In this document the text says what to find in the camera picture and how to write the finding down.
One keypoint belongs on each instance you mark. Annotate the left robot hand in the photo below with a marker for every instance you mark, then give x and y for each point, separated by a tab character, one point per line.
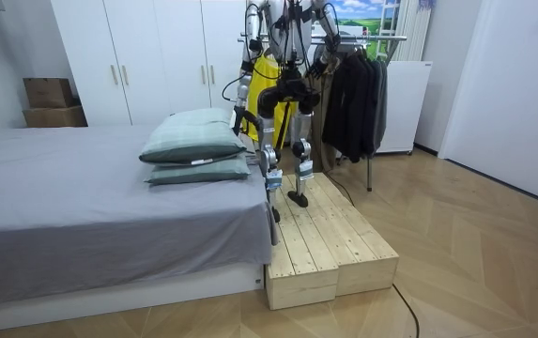
237	119

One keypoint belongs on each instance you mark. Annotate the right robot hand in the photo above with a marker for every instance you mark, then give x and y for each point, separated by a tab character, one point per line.
317	69

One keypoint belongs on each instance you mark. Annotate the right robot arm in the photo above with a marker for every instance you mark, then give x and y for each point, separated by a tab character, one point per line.
330	23

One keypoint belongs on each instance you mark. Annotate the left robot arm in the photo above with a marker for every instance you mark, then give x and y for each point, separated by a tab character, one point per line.
244	91

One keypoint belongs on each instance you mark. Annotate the robot legs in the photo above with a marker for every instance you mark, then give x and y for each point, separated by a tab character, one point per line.
265	127

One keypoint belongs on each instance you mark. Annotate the green striped pillow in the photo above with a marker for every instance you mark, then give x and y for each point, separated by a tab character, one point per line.
203	173
193	136

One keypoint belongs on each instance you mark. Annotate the yellow garment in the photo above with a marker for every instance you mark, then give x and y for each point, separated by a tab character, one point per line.
265	80

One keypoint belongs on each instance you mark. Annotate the black jacket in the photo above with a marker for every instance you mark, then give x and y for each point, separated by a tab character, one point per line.
350	108

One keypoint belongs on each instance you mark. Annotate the robot body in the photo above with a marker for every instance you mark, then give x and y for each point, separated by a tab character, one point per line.
280	28

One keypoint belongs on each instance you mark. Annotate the metal clothes rack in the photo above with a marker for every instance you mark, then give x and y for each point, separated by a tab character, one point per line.
381	38

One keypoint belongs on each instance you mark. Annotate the grey garment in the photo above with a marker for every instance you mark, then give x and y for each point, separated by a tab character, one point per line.
381	103

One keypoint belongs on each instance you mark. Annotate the brown garment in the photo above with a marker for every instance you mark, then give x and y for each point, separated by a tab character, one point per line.
322	150

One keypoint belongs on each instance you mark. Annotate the white cabinet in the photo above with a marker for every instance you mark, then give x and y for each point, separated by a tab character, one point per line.
404	108

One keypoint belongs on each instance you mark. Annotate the white wardrobe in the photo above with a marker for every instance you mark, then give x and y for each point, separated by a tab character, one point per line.
156	61

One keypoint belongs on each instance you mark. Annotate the wooden step platform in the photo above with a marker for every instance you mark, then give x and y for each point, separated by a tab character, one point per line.
358	253
301	263

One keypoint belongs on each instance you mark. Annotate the grey bed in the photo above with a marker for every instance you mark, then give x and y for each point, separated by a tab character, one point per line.
85	202

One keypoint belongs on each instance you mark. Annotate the cardboard box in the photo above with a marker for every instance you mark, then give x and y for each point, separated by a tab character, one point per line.
48	92

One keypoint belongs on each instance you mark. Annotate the white door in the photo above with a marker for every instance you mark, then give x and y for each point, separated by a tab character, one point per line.
508	94

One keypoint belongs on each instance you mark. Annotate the landscape wall poster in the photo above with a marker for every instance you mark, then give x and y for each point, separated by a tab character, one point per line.
367	21

